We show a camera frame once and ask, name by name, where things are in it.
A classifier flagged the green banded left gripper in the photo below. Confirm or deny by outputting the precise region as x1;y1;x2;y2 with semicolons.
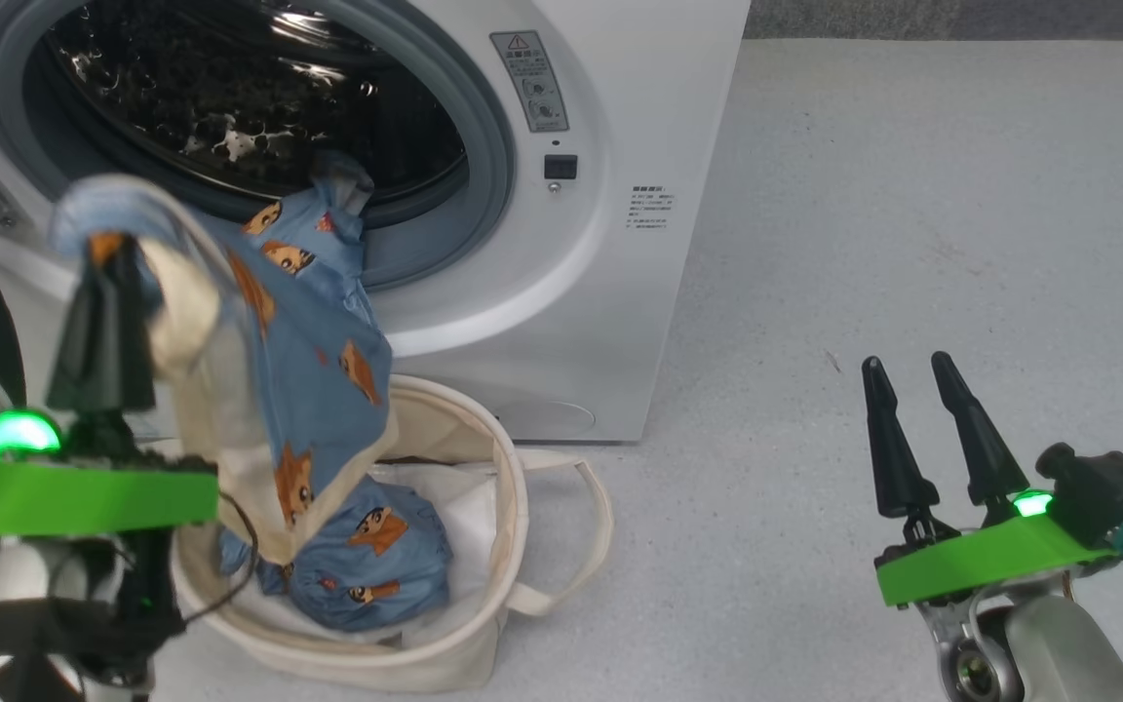
0;239;221;537

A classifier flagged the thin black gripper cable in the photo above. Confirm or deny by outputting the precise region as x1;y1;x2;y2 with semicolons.
176;492;260;625

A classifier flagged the round white filter cover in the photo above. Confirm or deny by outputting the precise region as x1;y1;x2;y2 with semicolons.
498;400;597;440

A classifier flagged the steel washer drum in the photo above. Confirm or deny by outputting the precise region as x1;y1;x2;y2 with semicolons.
40;0;470;230

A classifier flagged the cream fabric laundry basket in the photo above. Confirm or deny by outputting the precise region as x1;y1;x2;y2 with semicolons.
172;375;614;693

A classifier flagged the white washing machine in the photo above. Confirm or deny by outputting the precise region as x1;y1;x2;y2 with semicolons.
0;0;753;445

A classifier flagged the blue bear print garment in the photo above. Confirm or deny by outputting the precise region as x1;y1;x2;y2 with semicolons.
50;151;397;566
220;478;453;633

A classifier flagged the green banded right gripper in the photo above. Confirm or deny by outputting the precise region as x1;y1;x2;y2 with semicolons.
862;351;1123;607

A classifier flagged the grey warning sticker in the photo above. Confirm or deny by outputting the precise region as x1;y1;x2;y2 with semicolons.
490;29;570;135

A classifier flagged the grey rubber door gasket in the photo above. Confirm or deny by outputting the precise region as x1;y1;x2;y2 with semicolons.
0;0;516;292

